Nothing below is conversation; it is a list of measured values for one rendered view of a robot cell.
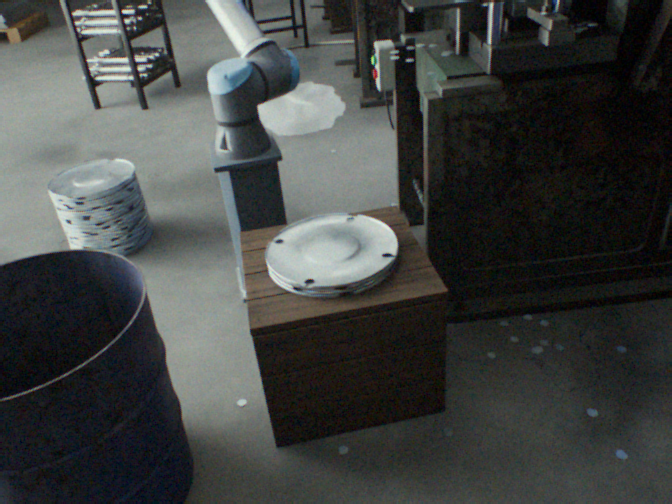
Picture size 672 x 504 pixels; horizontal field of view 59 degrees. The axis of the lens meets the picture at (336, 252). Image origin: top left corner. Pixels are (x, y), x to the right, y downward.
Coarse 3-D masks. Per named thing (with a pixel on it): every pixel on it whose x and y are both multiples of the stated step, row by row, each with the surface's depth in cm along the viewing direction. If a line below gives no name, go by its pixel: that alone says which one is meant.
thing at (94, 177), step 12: (72, 168) 213; (84, 168) 212; (96, 168) 211; (108, 168) 210; (120, 168) 209; (132, 168) 208; (60, 180) 205; (72, 180) 204; (84, 180) 202; (96, 180) 201; (108, 180) 202; (120, 180) 201; (60, 192) 197; (72, 192) 196; (84, 192) 195; (96, 192) 193
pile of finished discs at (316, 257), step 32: (320, 224) 139; (352, 224) 138; (384, 224) 135; (288, 256) 129; (320, 256) 126; (352, 256) 126; (384, 256) 127; (288, 288) 123; (320, 288) 118; (352, 288) 119
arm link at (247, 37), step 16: (208, 0) 160; (224, 0) 158; (240, 0) 160; (224, 16) 159; (240, 16) 158; (240, 32) 158; (256, 32) 159; (240, 48) 160; (256, 48) 156; (272, 48) 158; (272, 64) 156; (288, 64) 159; (272, 80) 156; (288, 80) 159; (272, 96) 159
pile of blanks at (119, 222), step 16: (112, 192) 196; (128, 192) 201; (64, 208) 196; (80, 208) 195; (96, 208) 198; (112, 208) 199; (128, 208) 204; (144, 208) 211; (64, 224) 203; (80, 224) 198; (96, 224) 199; (112, 224) 202; (128, 224) 204; (144, 224) 212; (80, 240) 202; (96, 240) 202; (112, 240) 203; (128, 240) 206; (144, 240) 213
